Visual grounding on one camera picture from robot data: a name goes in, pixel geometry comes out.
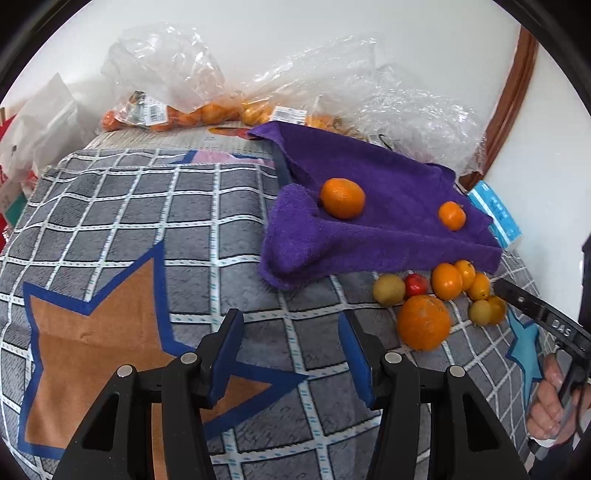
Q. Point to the person's right hand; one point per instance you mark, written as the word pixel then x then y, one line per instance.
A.
pixel 545 406

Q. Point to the printed paper sheet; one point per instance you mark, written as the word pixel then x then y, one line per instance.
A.
pixel 184 138

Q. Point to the small red fruit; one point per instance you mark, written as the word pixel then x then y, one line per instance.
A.
pixel 415 285

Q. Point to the clear plastic bag of oranges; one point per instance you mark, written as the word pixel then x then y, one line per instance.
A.
pixel 295 78

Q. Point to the red and white carton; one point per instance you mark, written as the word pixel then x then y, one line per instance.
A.
pixel 11 194

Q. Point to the blue tissue packet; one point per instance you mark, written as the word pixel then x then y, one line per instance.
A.
pixel 496 214

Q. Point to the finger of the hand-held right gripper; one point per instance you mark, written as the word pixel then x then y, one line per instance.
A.
pixel 519 297

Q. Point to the medium orange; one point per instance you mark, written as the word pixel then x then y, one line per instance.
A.
pixel 446 281

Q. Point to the clear plastic bag of mandarins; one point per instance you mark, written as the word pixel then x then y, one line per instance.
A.
pixel 161 69

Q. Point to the small orange with stem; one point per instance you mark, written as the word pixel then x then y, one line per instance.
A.
pixel 451 216

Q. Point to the grey checked star blanket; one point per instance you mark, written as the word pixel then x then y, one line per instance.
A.
pixel 138 230

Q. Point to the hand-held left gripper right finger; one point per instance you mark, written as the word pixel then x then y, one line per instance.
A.
pixel 355 357

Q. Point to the brown wooden door frame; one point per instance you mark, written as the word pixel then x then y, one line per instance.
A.
pixel 512 101

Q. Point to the large mandarin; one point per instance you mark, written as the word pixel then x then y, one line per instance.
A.
pixel 342 198

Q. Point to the large orange with pale marks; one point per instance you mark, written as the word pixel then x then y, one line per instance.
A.
pixel 424 323

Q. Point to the purple towel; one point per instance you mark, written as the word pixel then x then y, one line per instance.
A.
pixel 392 221

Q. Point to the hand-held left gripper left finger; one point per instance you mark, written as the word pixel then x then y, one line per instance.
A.
pixel 226 353

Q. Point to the crumpled clear plastic bag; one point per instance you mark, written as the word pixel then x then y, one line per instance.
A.
pixel 425 120

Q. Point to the small yellow round fruit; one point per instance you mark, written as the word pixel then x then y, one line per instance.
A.
pixel 479 313

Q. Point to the white plastic bag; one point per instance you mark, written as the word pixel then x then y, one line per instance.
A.
pixel 51 124

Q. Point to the yellow-green round fruit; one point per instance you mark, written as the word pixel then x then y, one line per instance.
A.
pixel 389 290

